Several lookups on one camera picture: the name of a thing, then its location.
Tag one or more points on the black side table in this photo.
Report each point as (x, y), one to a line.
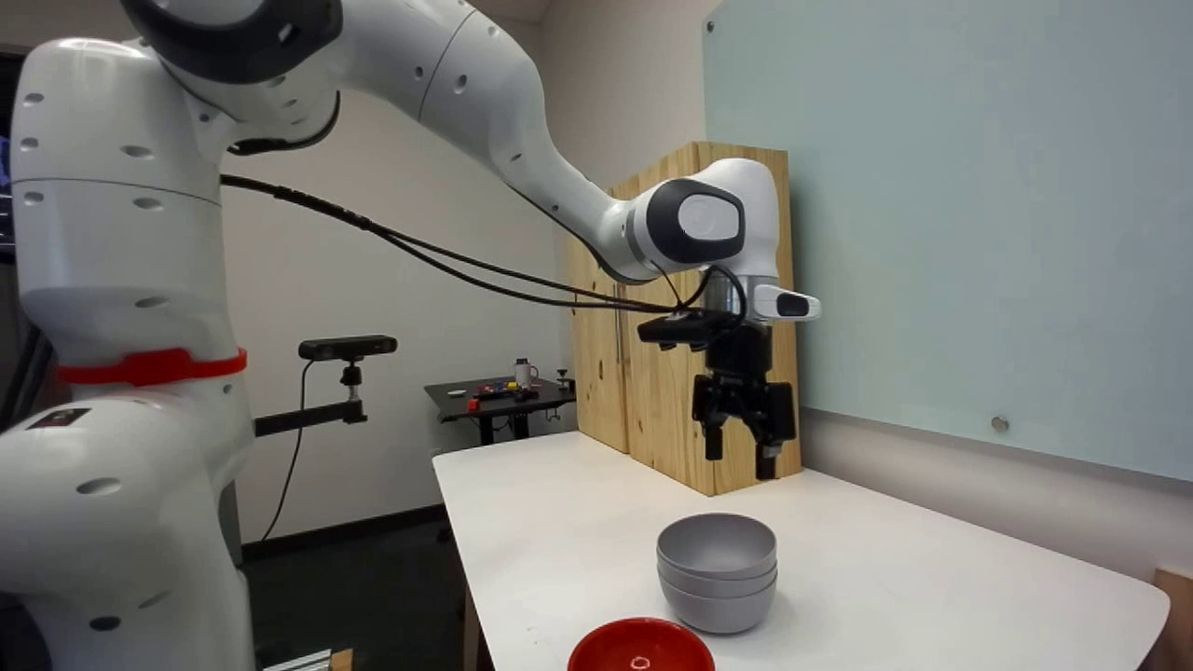
(496, 395)

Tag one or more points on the black stereo camera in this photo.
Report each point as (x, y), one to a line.
(348, 349)

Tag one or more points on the small bottle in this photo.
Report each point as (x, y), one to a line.
(525, 374)

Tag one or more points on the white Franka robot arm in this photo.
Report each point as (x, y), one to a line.
(126, 248)

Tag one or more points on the grey bowl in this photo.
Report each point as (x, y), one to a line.
(714, 546)
(720, 616)
(717, 581)

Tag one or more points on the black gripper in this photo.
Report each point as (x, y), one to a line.
(742, 395)

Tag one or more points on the glass whiteboard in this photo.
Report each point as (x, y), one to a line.
(970, 188)

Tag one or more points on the plywood board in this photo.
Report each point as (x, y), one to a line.
(648, 412)

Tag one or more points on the red bowl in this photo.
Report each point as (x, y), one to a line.
(639, 654)

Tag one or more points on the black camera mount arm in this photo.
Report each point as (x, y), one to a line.
(311, 416)

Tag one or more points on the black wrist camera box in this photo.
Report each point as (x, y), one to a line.
(678, 328)

